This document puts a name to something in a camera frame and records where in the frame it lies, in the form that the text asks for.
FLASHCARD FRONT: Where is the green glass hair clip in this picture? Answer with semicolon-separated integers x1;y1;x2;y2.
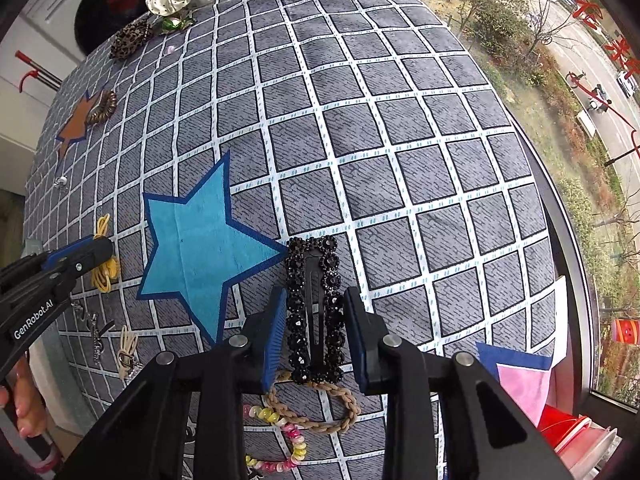
159;16;197;36

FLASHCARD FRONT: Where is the white washing machine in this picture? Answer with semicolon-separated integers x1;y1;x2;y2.
30;0;168;56

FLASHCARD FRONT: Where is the dark window frame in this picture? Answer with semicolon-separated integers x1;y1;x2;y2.
515;125;640;403

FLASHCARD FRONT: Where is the red bucket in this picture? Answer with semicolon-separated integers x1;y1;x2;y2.
537;404;596;442

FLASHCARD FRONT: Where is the pink yellow spiral hair tie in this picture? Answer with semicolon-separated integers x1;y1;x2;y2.
242;404;307;474

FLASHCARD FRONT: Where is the red lantern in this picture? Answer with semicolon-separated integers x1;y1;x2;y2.
614;317;640;346

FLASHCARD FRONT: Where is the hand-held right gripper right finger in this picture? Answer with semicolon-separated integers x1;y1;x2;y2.
343;286;576;480

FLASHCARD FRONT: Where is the leopard print scrunchie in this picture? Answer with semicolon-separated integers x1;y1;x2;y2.
109;19;153;60

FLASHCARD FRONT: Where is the silver leaf chain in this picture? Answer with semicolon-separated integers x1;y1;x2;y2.
72;300;116;367

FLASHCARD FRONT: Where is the red window decal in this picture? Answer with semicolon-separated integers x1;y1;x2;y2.
567;0;640;81

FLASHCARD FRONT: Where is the person's left hand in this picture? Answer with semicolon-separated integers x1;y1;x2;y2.
0;354;51;437

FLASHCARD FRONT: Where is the white plastic container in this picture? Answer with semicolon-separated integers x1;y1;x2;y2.
555;416;627;472

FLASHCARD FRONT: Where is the red handled tool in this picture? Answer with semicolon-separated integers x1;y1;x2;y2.
14;50;63;93

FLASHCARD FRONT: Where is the tan braided hair tie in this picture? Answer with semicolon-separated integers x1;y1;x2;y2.
264;381;362;436

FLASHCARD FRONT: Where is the gold thin hair pin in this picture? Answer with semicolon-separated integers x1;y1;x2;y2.
115;325;141;379

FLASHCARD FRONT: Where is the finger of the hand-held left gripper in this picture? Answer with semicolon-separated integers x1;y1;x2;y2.
41;236;116;275
27;262;85;301

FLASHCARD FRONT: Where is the grey checked tablecloth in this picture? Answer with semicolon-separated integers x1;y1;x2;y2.
30;0;568;480

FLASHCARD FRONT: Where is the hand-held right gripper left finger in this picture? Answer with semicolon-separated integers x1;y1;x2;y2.
52;286;290;480

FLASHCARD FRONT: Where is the black beaded hair clip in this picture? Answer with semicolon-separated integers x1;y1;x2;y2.
284;235;346;385

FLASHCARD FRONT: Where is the brown spiral hair tie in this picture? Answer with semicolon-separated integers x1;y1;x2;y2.
86;90;118;125

